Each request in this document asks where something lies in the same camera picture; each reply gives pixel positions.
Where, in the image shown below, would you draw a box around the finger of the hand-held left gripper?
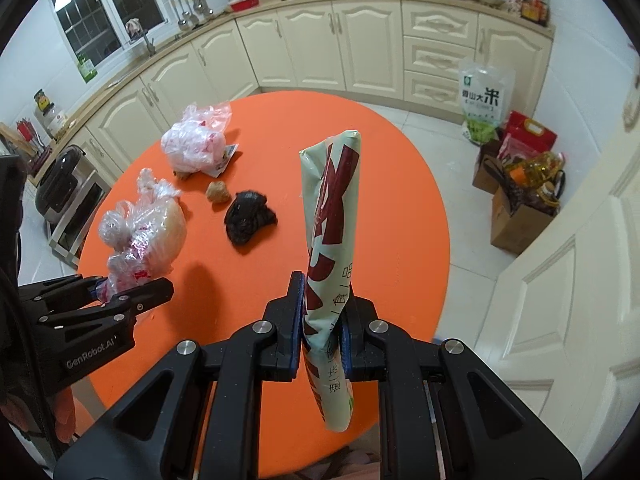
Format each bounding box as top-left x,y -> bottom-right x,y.
17,274 -> 108,316
35,277 -> 176,333

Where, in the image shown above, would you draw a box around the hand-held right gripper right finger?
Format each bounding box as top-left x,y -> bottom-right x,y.
340,285 -> 583,480

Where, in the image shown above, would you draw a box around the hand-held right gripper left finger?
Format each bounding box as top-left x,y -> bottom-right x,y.
52,271 -> 307,480

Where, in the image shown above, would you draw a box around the clear plastic bag with food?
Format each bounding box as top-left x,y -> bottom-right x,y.
98,168 -> 187,306

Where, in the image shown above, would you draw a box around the pale green red-print packet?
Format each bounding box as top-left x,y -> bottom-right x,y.
299,130 -> 362,433

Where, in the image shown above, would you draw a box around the white plastic bag red print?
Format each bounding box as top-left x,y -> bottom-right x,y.
161,104 -> 233,178

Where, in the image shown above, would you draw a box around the metal appliance stand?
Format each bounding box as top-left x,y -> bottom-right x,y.
47,170 -> 112,266

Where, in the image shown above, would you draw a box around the black rice cooker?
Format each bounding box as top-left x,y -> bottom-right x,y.
35,145 -> 97,226

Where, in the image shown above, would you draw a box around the black crumpled plastic bag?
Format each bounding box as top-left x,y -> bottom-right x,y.
224,190 -> 278,247

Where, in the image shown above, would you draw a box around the orange round table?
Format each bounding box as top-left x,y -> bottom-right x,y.
77,91 -> 450,478

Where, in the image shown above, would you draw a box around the white printed wrapper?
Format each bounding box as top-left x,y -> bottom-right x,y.
217,144 -> 240,177

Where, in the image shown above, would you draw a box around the large cardboard box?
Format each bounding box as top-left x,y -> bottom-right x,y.
490,180 -> 561,256

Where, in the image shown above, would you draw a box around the green bottle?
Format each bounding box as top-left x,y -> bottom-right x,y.
79,52 -> 99,84

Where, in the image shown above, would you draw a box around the small cardboard box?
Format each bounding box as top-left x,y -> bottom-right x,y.
472,140 -> 506,196

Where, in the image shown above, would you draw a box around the cream panelled door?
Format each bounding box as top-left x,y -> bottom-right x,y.
475,50 -> 640,436

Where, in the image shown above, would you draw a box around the yellow cooking oil bottle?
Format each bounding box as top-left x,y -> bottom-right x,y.
510,150 -> 566,211

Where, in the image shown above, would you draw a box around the cream lower kitchen cabinets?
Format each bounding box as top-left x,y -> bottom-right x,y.
65,0 -> 556,186

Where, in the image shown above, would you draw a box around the barred kitchen window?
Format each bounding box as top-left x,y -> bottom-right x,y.
49,0 -> 168,67

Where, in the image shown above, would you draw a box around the white green rice bag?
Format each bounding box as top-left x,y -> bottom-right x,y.
457,57 -> 516,143

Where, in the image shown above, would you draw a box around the utensil rack with ladles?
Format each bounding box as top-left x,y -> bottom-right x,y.
166,0 -> 211,31

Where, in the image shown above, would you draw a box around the red gift box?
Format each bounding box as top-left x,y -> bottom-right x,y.
500,110 -> 558,161

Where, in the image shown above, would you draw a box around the group of condiment bottles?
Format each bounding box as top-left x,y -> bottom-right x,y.
506,0 -> 551,26

